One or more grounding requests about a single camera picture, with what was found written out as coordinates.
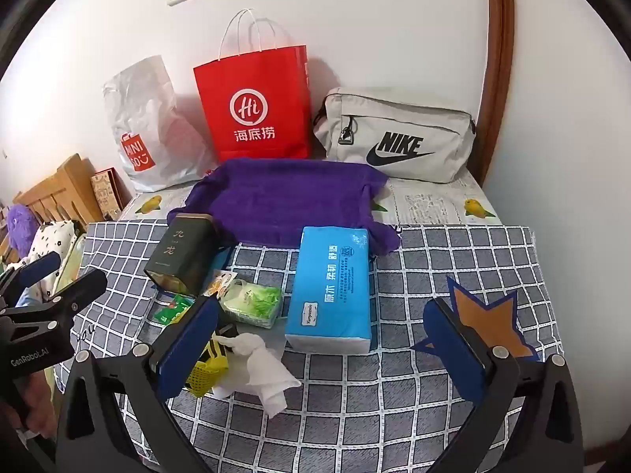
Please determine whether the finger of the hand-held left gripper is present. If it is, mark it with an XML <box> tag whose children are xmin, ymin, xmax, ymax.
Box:
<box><xmin>0</xmin><ymin>251</ymin><xmax>62</xmax><ymax>301</ymax></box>
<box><xmin>30</xmin><ymin>270</ymin><xmax>108</xmax><ymax>328</ymax></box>

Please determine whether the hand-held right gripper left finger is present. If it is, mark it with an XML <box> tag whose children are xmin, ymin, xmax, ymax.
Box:
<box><xmin>54</xmin><ymin>296</ymin><xmax>224</xmax><ymax>473</ymax></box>

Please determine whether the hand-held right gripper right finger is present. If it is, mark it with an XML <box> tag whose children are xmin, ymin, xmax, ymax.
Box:
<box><xmin>423</xmin><ymin>298</ymin><xmax>585</xmax><ymax>473</ymax></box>

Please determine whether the yellow mesh pouch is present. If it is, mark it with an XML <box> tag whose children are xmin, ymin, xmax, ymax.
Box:
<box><xmin>185</xmin><ymin>332</ymin><xmax>232</xmax><ymax>399</ymax></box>

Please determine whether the green sachet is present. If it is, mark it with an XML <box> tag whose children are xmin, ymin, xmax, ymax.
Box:
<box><xmin>157</xmin><ymin>294</ymin><xmax>195</xmax><ymax>326</ymax></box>

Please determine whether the small printed sticker packet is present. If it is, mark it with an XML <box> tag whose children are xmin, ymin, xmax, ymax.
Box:
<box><xmin>203</xmin><ymin>270</ymin><xmax>238</xmax><ymax>299</ymax></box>

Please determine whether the white tissue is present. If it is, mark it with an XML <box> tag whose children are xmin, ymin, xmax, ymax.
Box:
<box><xmin>212</xmin><ymin>332</ymin><xmax>302</xmax><ymax>417</ymax></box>

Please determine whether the green wet wipes pack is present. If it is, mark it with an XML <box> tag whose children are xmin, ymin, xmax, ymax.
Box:
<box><xmin>219</xmin><ymin>278</ymin><xmax>284</xmax><ymax>328</ymax></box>

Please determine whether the dark green tea tin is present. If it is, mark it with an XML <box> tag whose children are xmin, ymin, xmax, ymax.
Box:
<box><xmin>144</xmin><ymin>213</ymin><xmax>222</xmax><ymax>296</ymax></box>

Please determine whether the person's left hand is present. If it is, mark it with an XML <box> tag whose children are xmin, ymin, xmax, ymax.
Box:
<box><xmin>15</xmin><ymin>374</ymin><xmax>59</xmax><ymax>437</ymax></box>

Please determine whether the polka dot pillow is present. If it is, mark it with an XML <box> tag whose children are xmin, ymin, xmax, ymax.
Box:
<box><xmin>30</xmin><ymin>220</ymin><xmax>84</xmax><ymax>296</ymax></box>

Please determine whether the purple plush toy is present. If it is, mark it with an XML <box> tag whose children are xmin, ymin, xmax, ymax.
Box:
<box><xmin>6</xmin><ymin>203</ymin><xmax>40</xmax><ymax>252</ymax></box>

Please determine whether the grey checked blanket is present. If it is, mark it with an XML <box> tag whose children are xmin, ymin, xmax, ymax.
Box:
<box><xmin>54</xmin><ymin>222</ymin><xmax>568</xmax><ymax>473</ymax></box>

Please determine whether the wooden headboard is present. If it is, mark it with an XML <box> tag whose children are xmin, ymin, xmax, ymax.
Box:
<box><xmin>12</xmin><ymin>154</ymin><xmax>106</xmax><ymax>227</ymax></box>

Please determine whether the patterned gift box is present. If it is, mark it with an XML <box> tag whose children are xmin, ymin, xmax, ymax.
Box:
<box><xmin>90</xmin><ymin>168</ymin><xmax>124</xmax><ymax>220</ymax></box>

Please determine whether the blue tissue pack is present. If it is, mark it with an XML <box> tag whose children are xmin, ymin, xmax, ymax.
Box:
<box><xmin>285</xmin><ymin>227</ymin><xmax>378</xmax><ymax>354</ymax></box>

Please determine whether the purple towel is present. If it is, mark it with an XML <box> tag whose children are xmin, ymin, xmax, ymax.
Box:
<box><xmin>180</xmin><ymin>158</ymin><xmax>401</xmax><ymax>256</ymax></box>

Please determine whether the white plastic shopping bag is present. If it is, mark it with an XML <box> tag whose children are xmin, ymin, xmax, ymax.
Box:
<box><xmin>103</xmin><ymin>55</ymin><xmax>220</xmax><ymax>193</ymax></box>

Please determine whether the grey sling bag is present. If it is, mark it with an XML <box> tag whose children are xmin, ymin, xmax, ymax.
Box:
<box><xmin>313</xmin><ymin>87</ymin><xmax>478</xmax><ymax>183</ymax></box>

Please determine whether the red paper bag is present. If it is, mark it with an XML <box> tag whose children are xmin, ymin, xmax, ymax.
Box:
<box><xmin>193</xmin><ymin>8</ymin><xmax>312</xmax><ymax>163</ymax></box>

